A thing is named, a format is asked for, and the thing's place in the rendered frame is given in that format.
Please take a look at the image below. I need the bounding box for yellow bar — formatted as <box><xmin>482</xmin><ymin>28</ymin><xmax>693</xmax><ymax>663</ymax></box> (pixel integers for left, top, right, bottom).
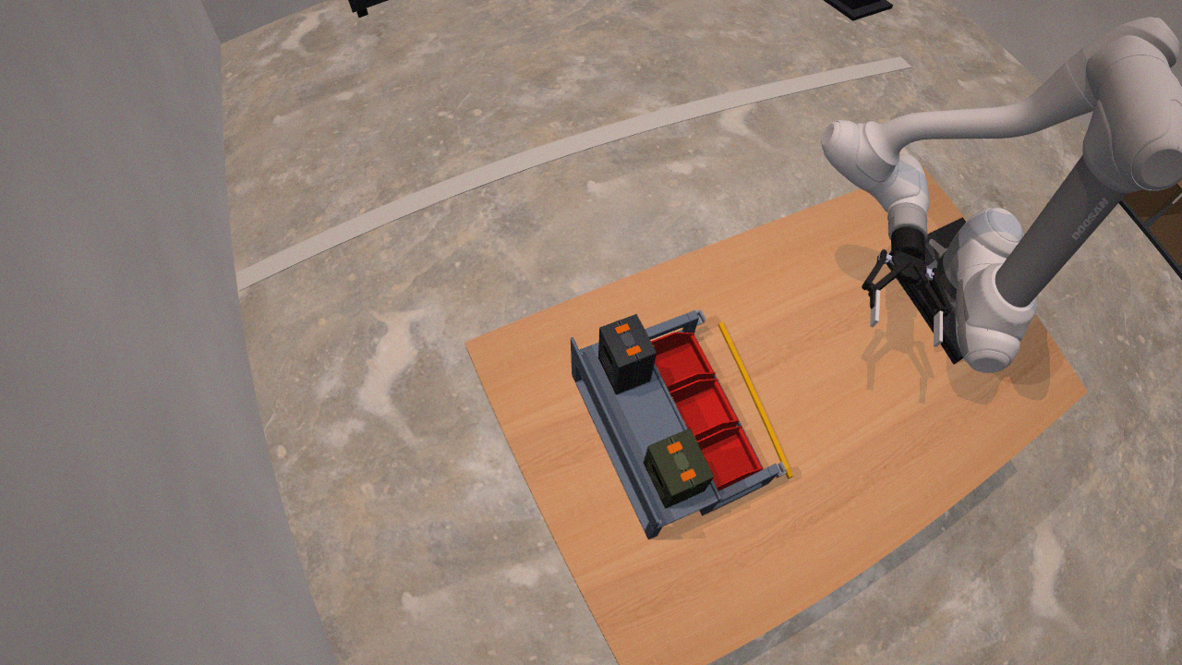
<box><xmin>717</xmin><ymin>322</ymin><xmax>793</xmax><ymax>478</ymax></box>

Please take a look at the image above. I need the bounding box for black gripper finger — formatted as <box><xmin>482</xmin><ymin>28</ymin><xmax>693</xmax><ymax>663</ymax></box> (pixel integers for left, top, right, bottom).
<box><xmin>913</xmin><ymin>262</ymin><xmax>952</xmax><ymax>347</ymax></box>
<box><xmin>862</xmin><ymin>249</ymin><xmax>910</xmax><ymax>327</ymax></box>

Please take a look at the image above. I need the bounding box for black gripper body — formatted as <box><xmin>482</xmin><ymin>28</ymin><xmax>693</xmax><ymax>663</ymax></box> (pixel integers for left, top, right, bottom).
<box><xmin>889</xmin><ymin>226</ymin><xmax>927</xmax><ymax>283</ymax></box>

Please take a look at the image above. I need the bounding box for red open bin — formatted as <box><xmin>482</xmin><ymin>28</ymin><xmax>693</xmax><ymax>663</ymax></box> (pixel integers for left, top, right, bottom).
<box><xmin>697</xmin><ymin>426</ymin><xmax>764</xmax><ymax>490</ymax></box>
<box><xmin>670</xmin><ymin>379</ymin><xmax>739</xmax><ymax>441</ymax></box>
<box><xmin>651</xmin><ymin>332</ymin><xmax>716</xmax><ymax>392</ymax></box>

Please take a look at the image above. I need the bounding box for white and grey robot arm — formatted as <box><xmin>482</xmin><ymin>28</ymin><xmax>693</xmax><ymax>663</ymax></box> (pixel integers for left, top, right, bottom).
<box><xmin>821</xmin><ymin>17</ymin><xmax>1182</xmax><ymax>373</ymax></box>

